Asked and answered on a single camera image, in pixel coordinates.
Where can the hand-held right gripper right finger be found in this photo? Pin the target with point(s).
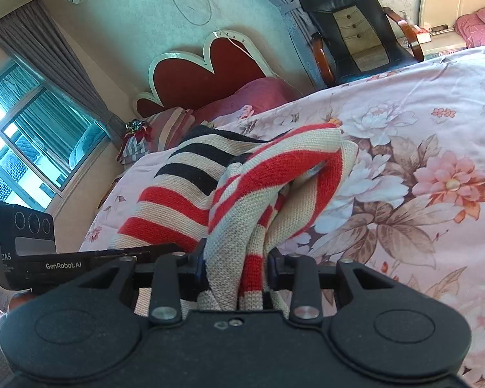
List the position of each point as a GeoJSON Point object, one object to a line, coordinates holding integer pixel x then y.
{"type": "Point", "coordinates": [275, 271]}

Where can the white nightstand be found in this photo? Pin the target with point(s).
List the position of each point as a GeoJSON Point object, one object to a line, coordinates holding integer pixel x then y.
{"type": "Point", "coordinates": [444, 42]}

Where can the blue-grey curtain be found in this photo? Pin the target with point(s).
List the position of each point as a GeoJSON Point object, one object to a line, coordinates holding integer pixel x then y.
{"type": "Point", "coordinates": [283, 8]}

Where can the grey curtain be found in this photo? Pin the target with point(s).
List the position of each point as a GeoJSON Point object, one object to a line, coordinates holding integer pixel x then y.
{"type": "Point", "coordinates": [44, 56]}

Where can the red tissue box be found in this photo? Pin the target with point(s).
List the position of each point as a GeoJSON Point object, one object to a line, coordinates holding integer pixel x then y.
{"type": "Point", "coordinates": [421, 34]}

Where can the maroon pillow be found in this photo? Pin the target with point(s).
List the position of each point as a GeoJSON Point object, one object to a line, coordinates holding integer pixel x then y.
{"type": "Point", "coordinates": [258, 95]}

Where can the pink checked pillow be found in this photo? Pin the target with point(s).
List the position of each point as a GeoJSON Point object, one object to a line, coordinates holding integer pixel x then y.
{"type": "Point", "coordinates": [481, 24]}

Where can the pump lotion bottle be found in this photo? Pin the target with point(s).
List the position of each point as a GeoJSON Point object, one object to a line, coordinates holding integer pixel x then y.
{"type": "Point", "coordinates": [409, 20]}

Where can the window with metal frame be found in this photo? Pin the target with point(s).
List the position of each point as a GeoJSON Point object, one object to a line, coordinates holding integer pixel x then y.
{"type": "Point", "coordinates": [24, 137]}

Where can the striped knit sweater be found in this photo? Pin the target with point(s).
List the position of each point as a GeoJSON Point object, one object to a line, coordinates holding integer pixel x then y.
{"type": "Point", "coordinates": [186, 194]}

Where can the red heart-shaped headboard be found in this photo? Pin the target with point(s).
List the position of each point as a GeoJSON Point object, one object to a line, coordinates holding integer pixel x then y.
{"type": "Point", "coordinates": [210, 72]}

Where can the black leather armchair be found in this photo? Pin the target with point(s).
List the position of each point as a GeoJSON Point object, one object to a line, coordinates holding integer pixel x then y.
{"type": "Point", "coordinates": [347, 8]}

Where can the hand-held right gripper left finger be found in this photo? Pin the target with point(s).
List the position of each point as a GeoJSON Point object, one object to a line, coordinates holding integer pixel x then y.
{"type": "Point", "coordinates": [196, 270]}

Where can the person's left hand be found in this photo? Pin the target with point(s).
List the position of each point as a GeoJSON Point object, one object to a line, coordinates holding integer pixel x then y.
{"type": "Point", "coordinates": [22, 301]}

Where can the ribbon bow decoration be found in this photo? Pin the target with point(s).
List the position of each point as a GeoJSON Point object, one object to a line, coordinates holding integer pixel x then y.
{"type": "Point", "coordinates": [136, 129]}

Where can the pink floral quilt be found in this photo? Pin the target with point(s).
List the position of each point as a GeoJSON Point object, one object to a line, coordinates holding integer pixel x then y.
{"type": "Point", "coordinates": [428, 149]}

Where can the pink striped pillow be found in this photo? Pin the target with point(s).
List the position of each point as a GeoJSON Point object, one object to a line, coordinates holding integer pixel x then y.
{"type": "Point", "coordinates": [165, 129]}

